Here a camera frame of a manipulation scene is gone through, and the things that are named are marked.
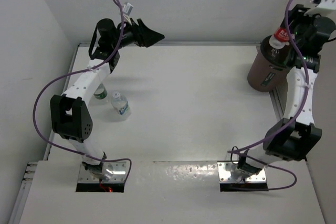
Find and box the blue label clear bottle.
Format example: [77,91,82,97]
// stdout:
[111,91,131,121]

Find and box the red cap labelled bottle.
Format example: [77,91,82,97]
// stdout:
[269,0,321,50]

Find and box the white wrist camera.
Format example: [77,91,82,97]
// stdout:
[305,0,335,16]
[122,2,134,25]

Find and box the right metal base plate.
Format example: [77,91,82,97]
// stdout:
[217,161,267,185]

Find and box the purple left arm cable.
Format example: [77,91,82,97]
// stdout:
[32,0,132,186]

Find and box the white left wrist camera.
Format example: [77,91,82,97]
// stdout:
[122,2,134,25]

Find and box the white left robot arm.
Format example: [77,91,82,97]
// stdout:
[50,18,165,180]

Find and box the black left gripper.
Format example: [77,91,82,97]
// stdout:
[110,17,163,50]

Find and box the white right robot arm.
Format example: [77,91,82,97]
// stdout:
[236,4,335,176]

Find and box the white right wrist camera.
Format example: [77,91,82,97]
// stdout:
[305,0,335,16]

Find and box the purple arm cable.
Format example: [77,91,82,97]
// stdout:
[227,0,322,191]
[32,0,132,186]

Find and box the green label clear bottle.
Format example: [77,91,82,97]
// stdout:
[93,83,108,100]

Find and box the metal base plate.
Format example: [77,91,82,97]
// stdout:
[217,161,267,185]
[77,162,127,185]

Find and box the blue cap clear bottle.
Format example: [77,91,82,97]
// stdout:
[270,48,280,59]

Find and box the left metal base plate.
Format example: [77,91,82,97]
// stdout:
[77,162,127,185]

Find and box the brown bin black rim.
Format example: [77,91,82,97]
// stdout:
[247,36,291,92]

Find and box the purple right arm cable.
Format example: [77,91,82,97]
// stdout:
[227,0,322,191]

